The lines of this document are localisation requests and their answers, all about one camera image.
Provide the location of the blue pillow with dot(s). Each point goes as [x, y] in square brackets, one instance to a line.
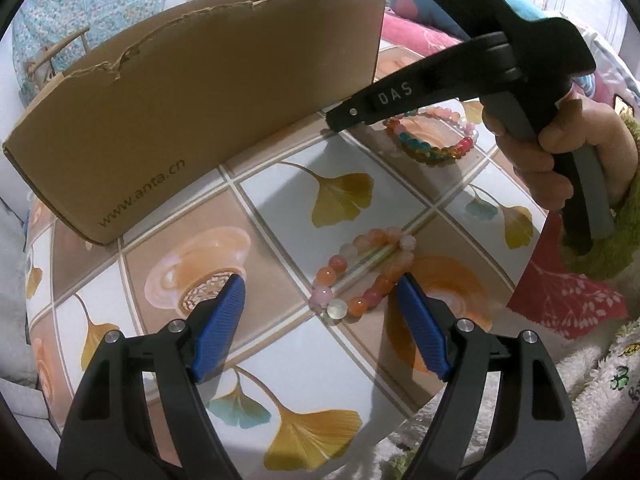
[429, 13]

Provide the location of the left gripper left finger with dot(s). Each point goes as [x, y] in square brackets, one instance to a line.
[185, 354]

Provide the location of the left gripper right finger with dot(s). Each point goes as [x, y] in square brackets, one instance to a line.
[458, 352]

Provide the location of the pink floral bedsheet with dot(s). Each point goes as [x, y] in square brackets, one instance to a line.
[547, 293]

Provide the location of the green fuzzy sleeve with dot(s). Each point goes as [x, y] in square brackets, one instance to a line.
[610, 239]

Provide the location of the person's right hand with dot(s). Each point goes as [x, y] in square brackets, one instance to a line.
[543, 173]

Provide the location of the brown cardboard box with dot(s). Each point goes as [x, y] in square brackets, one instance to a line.
[162, 103]

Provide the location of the teal patterned cloth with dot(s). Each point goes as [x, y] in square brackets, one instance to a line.
[42, 23]

